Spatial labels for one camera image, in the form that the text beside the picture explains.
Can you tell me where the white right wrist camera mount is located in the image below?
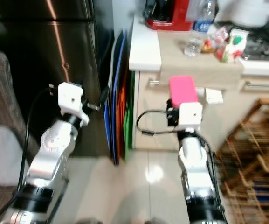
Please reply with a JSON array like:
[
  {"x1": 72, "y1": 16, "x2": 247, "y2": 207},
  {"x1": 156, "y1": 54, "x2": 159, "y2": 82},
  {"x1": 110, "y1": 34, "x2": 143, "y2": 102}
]
[{"x1": 176, "y1": 102, "x2": 204, "y2": 132}]

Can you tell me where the green flat board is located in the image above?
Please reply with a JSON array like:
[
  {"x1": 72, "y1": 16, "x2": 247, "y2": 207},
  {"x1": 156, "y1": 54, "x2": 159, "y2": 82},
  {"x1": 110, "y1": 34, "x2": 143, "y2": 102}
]
[{"x1": 124, "y1": 70, "x2": 136, "y2": 151}]

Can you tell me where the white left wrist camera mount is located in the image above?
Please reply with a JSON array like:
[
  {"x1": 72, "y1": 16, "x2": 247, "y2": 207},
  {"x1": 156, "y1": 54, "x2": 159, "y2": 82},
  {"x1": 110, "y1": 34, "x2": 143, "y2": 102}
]
[{"x1": 57, "y1": 82, "x2": 90, "y2": 126}]

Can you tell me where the grey fabric chair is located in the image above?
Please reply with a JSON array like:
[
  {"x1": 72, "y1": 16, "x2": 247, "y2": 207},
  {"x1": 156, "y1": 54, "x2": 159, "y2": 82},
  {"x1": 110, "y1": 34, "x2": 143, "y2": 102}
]
[{"x1": 0, "y1": 50, "x2": 34, "y2": 224}]

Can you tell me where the blue flat board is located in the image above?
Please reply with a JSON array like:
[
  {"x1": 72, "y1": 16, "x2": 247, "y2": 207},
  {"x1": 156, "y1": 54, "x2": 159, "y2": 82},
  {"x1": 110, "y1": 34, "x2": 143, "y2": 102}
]
[{"x1": 103, "y1": 30, "x2": 128, "y2": 167}]

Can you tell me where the steel fridge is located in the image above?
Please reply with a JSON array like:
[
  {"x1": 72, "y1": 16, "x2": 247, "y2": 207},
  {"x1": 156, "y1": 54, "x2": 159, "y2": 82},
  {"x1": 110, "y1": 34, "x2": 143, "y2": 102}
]
[{"x1": 0, "y1": 0, "x2": 97, "y2": 157}]

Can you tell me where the black gas stove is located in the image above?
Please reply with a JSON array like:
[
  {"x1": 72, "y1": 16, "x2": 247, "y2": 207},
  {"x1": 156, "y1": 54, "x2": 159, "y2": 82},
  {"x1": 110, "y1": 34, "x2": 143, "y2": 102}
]
[{"x1": 243, "y1": 34, "x2": 269, "y2": 62}]

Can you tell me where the metal drawer bar handle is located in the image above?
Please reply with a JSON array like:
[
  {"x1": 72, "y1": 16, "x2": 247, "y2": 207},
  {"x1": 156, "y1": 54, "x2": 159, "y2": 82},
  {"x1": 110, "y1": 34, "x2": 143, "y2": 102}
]
[{"x1": 243, "y1": 81, "x2": 269, "y2": 91}]

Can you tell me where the orange flat board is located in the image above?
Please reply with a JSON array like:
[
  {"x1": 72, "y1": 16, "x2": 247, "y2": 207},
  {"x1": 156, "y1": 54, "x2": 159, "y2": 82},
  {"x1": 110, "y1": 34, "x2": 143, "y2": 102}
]
[{"x1": 117, "y1": 61, "x2": 129, "y2": 161}]

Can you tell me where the white green juice carton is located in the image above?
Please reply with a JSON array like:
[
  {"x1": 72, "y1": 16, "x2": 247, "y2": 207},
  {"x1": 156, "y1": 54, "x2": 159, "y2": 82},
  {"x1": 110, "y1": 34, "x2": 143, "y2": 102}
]
[{"x1": 215, "y1": 28, "x2": 250, "y2": 64}]

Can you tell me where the red kitchen appliance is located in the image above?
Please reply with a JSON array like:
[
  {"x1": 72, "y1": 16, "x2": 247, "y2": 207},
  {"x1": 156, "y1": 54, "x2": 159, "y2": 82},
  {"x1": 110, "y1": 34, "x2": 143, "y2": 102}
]
[{"x1": 145, "y1": 0, "x2": 194, "y2": 31}]

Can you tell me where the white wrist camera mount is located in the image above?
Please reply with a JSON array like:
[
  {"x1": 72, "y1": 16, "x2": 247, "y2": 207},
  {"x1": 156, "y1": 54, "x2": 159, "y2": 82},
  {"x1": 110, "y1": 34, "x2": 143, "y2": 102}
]
[
  {"x1": 57, "y1": 82, "x2": 90, "y2": 126},
  {"x1": 176, "y1": 102, "x2": 204, "y2": 132}
]

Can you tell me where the clear plastic water bottle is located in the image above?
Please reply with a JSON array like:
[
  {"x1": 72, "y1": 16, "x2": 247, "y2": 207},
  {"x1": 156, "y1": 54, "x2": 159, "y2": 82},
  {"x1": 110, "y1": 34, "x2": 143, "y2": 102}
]
[{"x1": 184, "y1": 0, "x2": 220, "y2": 58}]

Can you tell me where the pink rectangular box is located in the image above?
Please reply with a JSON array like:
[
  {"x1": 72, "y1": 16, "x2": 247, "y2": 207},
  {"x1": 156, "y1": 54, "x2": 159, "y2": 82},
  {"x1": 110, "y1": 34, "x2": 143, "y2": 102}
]
[{"x1": 168, "y1": 75, "x2": 199, "y2": 107}]

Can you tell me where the wooden wine rack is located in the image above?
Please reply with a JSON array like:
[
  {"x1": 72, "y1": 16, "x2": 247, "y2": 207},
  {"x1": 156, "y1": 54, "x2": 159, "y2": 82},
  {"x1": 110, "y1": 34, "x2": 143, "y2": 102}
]
[{"x1": 214, "y1": 97, "x2": 269, "y2": 224}]

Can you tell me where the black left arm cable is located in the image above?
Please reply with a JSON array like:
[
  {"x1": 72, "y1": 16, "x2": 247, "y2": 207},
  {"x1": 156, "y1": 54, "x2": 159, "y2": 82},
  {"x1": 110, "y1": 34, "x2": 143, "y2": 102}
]
[{"x1": 0, "y1": 84, "x2": 60, "y2": 224}]

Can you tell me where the light grey cushion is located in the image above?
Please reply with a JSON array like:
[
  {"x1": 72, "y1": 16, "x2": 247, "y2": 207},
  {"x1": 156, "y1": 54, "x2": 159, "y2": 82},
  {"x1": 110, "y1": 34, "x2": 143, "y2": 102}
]
[{"x1": 0, "y1": 123, "x2": 22, "y2": 186}]

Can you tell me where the white round appliance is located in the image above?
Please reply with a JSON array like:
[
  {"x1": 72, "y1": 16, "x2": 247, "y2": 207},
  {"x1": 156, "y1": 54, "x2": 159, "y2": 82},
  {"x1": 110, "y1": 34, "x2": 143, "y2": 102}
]
[{"x1": 218, "y1": 0, "x2": 269, "y2": 28}]

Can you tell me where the white kitchen counter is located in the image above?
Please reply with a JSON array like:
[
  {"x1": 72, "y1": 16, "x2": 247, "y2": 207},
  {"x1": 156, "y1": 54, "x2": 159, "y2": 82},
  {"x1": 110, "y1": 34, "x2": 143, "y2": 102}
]
[{"x1": 128, "y1": 13, "x2": 269, "y2": 77}]

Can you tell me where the white paper tag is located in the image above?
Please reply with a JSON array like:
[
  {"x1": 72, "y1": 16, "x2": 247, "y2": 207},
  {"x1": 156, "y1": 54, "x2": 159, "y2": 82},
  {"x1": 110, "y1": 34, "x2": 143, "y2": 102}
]
[{"x1": 203, "y1": 88, "x2": 224, "y2": 105}]

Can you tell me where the clear red snack packet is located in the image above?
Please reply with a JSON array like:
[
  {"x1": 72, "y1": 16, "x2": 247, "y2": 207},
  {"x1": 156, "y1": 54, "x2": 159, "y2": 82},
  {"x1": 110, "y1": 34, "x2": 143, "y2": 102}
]
[{"x1": 201, "y1": 26, "x2": 231, "y2": 54}]

